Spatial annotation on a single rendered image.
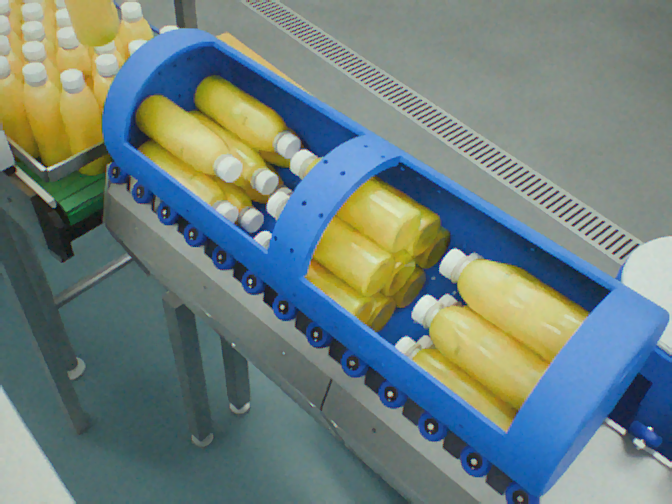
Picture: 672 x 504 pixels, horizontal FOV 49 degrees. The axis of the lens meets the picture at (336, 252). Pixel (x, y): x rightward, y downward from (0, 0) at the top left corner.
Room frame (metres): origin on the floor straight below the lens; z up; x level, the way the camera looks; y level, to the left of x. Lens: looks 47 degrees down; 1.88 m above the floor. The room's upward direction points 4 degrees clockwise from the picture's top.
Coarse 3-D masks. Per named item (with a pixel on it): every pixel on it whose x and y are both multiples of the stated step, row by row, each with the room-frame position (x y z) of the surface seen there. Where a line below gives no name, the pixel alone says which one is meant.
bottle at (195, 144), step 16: (160, 96) 1.01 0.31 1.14; (144, 112) 0.97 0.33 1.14; (160, 112) 0.97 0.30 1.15; (176, 112) 0.97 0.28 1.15; (144, 128) 0.96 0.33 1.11; (160, 128) 0.94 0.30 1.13; (176, 128) 0.93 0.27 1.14; (192, 128) 0.93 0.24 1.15; (208, 128) 0.94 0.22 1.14; (160, 144) 0.94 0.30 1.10; (176, 144) 0.91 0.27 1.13; (192, 144) 0.90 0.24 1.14; (208, 144) 0.90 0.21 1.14; (224, 144) 0.91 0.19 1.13; (192, 160) 0.88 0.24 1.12; (208, 160) 0.88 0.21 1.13
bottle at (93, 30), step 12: (72, 0) 1.07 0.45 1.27; (84, 0) 1.07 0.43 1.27; (96, 0) 1.09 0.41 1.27; (108, 0) 1.11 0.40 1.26; (72, 12) 1.08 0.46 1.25; (84, 12) 1.08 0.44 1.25; (96, 12) 1.08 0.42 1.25; (108, 12) 1.10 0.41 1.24; (72, 24) 1.09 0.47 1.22; (84, 24) 1.08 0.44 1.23; (96, 24) 1.08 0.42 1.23; (108, 24) 1.10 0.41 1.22; (84, 36) 1.08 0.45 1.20; (96, 36) 1.08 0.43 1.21; (108, 36) 1.10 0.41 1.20
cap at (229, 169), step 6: (222, 162) 0.87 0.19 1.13; (228, 162) 0.87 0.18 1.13; (234, 162) 0.87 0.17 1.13; (240, 162) 0.88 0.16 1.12; (222, 168) 0.86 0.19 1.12; (228, 168) 0.86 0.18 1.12; (234, 168) 0.87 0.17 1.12; (240, 168) 0.88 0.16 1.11; (222, 174) 0.86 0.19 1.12; (228, 174) 0.86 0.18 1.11; (234, 174) 0.87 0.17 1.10; (228, 180) 0.86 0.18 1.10; (234, 180) 0.87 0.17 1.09
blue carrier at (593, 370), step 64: (128, 64) 1.00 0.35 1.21; (192, 64) 1.09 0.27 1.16; (256, 64) 1.02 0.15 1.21; (128, 128) 0.98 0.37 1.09; (320, 128) 1.00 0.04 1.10; (192, 192) 0.81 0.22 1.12; (320, 192) 0.72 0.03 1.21; (448, 192) 0.82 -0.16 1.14; (256, 256) 0.70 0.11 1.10; (512, 256) 0.75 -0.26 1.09; (576, 256) 0.64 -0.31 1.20; (320, 320) 0.62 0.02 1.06; (640, 320) 0.52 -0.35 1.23; (576, 384) 0.45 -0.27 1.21; (512, 448) 0.42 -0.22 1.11; (576, 448) 0.45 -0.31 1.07
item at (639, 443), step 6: (606, 420) 0.57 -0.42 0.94; (612, 426) 0.56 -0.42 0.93; (618, 426) 0.56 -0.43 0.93; (624, 432) 0.55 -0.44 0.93; (630, 438) 0.53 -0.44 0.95; (636, 438) 0.54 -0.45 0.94; (636, 444) 0.52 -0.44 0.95; (642, 444) 0.52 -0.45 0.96; (648, 450) 0.52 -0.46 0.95; (660, 456) 0.52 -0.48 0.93; (666, 462) 0.51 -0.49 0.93
